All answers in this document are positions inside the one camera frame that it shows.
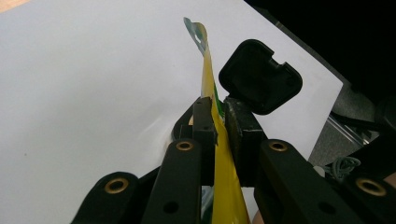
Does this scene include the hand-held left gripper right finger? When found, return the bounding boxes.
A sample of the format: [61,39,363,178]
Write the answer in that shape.
[223,98,268,188]

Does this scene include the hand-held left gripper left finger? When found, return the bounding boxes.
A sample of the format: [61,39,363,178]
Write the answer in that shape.
[191,96,219,187]

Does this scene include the yellow spouted sauce pouch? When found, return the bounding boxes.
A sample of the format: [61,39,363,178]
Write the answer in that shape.
[182,17,252,224]

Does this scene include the clear jar with black lid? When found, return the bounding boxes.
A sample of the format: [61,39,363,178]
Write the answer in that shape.
[171,38,304,147]

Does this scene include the right hand-held gripper cable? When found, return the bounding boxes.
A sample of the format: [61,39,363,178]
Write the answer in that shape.
[323,156,362,183]

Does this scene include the long metal floor rail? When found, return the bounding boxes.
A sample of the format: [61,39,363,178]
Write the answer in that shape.
[326,113,379,147]

